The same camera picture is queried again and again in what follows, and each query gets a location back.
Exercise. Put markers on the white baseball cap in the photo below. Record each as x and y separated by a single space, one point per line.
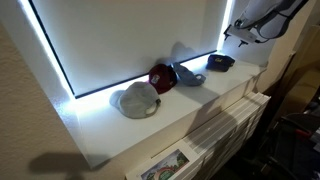
136 100

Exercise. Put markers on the light blue denim cap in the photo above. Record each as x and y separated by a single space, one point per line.
188 76

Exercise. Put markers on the navy cap with yellow logo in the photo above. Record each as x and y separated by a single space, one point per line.
219 62

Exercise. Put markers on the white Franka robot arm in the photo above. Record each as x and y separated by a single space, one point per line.
266 15

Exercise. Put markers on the maroon baseball cap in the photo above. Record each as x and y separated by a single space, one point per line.
163 78

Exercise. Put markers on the white roller window blind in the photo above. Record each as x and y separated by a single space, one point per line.
126 36

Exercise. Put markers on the white framed picture card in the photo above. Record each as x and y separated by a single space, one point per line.
165 165

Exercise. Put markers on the tan cardboard box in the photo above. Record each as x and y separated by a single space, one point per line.
300 90

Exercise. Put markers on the small red object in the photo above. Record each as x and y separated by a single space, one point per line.
302 133

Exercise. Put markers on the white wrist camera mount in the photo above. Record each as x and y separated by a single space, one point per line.
243 33

